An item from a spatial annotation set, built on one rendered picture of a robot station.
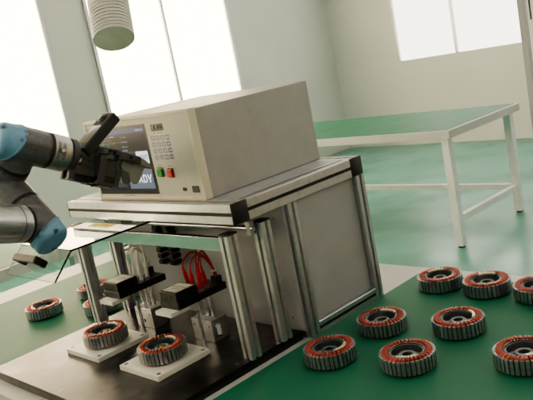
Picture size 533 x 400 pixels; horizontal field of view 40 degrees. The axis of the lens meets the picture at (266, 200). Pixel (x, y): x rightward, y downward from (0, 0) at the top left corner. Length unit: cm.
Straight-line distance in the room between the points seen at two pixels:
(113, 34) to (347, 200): 144
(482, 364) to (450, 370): 6
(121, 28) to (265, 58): 574
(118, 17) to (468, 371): 197
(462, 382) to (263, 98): 78
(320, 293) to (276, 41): 712
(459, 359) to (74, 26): 601
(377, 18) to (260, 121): 732
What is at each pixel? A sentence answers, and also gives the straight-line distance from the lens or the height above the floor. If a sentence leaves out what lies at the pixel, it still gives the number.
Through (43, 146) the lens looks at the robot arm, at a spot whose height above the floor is 131.
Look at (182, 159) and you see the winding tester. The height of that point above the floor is 121.
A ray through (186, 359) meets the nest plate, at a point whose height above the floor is 78.
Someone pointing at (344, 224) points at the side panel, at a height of 96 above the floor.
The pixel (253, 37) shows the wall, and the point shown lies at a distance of 848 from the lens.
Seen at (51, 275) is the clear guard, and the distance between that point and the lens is 169.
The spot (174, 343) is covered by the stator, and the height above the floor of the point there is 82.
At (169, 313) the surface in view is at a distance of 168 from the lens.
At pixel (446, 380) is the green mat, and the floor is 75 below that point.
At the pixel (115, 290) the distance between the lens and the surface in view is 188.
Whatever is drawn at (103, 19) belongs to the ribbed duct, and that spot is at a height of 164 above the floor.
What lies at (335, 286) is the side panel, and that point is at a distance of 178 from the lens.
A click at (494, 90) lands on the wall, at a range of 831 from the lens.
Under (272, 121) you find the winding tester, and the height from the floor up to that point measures 124.
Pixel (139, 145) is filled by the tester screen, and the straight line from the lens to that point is 176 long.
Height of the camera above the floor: 140
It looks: 11 degrees down
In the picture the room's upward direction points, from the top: 11 degrees counter-clockwise
